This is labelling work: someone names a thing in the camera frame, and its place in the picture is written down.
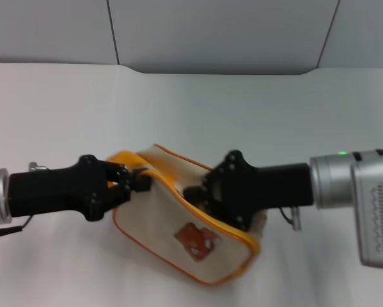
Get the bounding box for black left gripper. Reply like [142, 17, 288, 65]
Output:
[6, 154, 152, 223]

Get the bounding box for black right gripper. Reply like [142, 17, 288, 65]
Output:
[182, 150, 315, 232]

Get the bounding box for beige yellow-trimmed food bag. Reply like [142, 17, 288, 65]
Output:
[105, 143, 262, 286]

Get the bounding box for silver plug on left gripper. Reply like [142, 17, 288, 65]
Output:
[29, 161, 49, 173]

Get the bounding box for right gripper cable with plug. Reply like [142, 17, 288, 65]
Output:
[278, 205, 303, 232]

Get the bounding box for thin black left wrist cable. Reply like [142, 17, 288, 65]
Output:
[0, 215, 34, 241]

